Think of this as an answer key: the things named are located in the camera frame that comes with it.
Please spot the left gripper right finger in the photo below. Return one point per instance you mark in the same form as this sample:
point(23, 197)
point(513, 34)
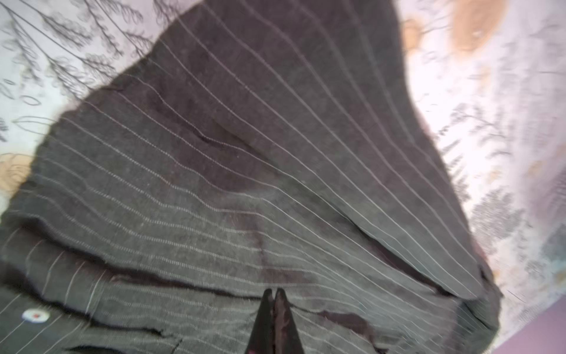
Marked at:
point(286, 335)

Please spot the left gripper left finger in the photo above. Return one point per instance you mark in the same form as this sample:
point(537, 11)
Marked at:
point(262, 337)

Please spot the dark grey pinstriped shirt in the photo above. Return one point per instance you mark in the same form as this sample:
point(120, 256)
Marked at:
point(259, 145)

